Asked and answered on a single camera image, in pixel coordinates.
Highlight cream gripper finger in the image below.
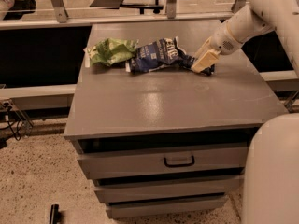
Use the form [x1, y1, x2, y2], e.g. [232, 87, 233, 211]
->
[194, 37, 212, 59]
[191, 49, 220, 73]

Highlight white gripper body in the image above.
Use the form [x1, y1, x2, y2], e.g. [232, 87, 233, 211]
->
[209, 21, 242, 55]

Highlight blue rxbar blueberry bar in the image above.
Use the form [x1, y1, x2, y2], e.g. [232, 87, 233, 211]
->
[179, 55, 215, 76]

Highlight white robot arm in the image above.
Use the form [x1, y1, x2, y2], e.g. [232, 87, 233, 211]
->
[192, 0, 299, 224]

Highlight blue chip bag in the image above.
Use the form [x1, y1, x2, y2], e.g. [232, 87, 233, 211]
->
[125, 38, 186, 73]

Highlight green chip bag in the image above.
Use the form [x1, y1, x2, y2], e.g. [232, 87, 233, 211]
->
[85, 38, 138, 66]

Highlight grey drawer cabinet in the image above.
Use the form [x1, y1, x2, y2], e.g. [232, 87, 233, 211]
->
[64, 19, 289, 220]

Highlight bottom grey drawer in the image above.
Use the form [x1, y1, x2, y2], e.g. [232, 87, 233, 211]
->
[106, 195, 228, 219]

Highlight grey drawer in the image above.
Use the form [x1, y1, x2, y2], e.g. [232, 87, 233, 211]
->
[94, 175, 244, 204]
[106, 195, 228, 219]

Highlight middle grey drawer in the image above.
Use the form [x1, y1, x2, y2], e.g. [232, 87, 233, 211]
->
[94, 175, 244, 204]

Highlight black cylinder on floor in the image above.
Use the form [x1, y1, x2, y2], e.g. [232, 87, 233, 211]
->
[49, 204, 61, 224]

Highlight metal railing post middle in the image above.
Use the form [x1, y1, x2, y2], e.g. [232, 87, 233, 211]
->
[165, 0, 177, 19]

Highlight metal railing post left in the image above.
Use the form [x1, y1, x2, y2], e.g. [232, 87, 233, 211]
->
[50, 0, 68, 23]

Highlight top drawer with black handle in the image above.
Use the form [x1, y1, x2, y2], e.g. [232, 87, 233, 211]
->
[78, 142, 248, 179]

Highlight black cables on floor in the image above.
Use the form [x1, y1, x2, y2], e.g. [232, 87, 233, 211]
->
[0, 98, 34, 142]

